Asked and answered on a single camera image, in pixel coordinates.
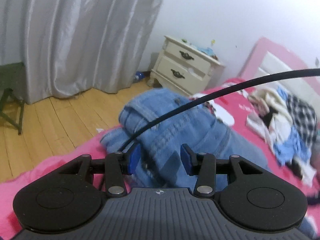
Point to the black white plaid shirt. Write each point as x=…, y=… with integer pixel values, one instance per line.
x=304, y=125

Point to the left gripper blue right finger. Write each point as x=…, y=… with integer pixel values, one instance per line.
x=202, y=165

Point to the light blue shirt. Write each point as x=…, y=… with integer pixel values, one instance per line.
x=286, y=153

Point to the pink floral bed blanket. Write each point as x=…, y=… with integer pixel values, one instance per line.
x=250, y=202

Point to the cream knit sweater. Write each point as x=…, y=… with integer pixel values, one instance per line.
x=265, y=99

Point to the black garment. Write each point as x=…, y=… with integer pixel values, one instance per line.
x=266, y=118

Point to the cream bedside nightstand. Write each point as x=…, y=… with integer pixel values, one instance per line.
x=184, y=69

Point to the grey curtain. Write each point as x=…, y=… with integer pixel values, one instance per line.
x=69, y=46

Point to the white paper scrap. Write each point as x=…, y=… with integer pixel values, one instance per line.
x=99, y=130

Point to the pink cream bed headboard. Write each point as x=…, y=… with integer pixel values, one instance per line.
x=268, y=58

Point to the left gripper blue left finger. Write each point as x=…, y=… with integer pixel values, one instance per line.
x=118, y=165

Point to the blue bottle on floor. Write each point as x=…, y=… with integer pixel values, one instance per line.
x=138, y=76

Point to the green folding stool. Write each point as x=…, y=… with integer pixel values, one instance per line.
x=9, y=73

